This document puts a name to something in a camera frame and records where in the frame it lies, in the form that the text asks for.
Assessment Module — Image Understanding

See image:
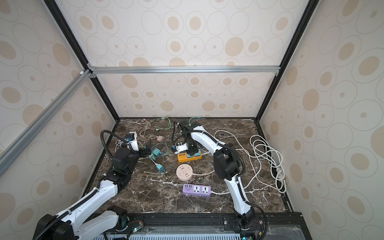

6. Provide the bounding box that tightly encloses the teal plug adapter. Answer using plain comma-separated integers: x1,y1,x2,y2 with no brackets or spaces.
157,164,165,173
193,150,202,158
150,148,163,161

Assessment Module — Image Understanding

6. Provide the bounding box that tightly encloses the orange power strip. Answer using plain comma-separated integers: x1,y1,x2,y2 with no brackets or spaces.
178,153,202,163

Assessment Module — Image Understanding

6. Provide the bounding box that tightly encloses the round pink power strip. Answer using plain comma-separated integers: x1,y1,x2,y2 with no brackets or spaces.
176,164,193,182

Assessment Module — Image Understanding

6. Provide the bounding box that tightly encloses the purple power strip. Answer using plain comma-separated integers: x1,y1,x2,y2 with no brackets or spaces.
183,184,211,197

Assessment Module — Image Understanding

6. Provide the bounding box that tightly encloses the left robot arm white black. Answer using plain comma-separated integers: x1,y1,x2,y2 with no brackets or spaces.
33,148,152,240

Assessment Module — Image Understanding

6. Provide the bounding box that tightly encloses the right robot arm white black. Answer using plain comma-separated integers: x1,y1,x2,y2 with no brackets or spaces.
172,121,266,230

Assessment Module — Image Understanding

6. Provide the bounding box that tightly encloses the pink plug adapter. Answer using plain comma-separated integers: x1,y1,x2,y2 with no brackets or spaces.
157,136,165,143

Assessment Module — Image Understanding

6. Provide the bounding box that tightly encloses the green cable bundle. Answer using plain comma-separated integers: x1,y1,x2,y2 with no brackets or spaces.
154,116,172,132

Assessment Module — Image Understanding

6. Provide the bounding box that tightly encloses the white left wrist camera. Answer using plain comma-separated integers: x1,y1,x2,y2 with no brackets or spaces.
126,132,139,152

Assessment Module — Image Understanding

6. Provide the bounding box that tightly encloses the teal cable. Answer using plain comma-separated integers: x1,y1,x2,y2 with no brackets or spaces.
151,116,205,157

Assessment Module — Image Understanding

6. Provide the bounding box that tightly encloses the pink cable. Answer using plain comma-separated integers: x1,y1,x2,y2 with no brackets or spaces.
138,119,154,146

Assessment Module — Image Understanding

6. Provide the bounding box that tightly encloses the white power cord bundle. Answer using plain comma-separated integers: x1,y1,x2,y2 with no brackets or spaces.
191,129,287,196

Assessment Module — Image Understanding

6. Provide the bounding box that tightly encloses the back aluminium rail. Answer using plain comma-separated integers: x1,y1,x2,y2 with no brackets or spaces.
91,66,280,74

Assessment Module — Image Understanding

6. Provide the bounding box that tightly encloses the aluminium rail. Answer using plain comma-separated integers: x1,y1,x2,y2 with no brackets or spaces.
91,66,280,74
1,70,91,175

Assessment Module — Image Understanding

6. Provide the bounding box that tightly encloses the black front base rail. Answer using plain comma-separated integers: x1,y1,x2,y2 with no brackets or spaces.
52,212,313,240

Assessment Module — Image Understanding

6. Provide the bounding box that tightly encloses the left aluminium rail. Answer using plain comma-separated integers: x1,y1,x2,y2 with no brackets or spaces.
1,70,91,175

